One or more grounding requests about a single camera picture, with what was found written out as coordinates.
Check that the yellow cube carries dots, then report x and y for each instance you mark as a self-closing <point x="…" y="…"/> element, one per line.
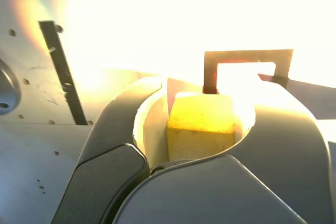
<point x="199" y="119"/>

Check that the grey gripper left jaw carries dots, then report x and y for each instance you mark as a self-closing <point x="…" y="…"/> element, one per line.
<point x="110" y="171"/>

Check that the black tape strip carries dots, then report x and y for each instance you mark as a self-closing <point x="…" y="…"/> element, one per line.
<point x="65" y="77"/>

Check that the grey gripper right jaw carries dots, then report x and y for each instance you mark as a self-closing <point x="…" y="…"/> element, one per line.
<point x="236" y="192"/>

